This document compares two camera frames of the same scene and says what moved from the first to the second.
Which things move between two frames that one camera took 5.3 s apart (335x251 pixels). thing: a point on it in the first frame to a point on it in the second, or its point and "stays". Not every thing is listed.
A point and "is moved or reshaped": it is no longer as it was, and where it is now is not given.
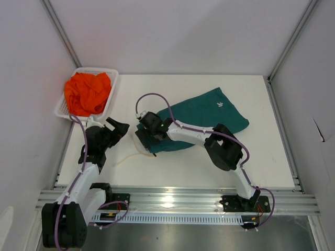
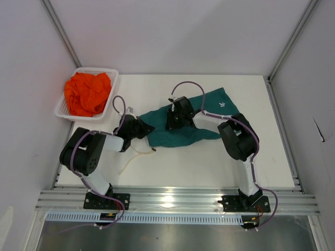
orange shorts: (87, 94) stays
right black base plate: (235, 203) stays
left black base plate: (124, 197) stays
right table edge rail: (283, 133) stays
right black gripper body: (152, 133) to (176, 119)
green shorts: (205, 110) is moved or reshaped
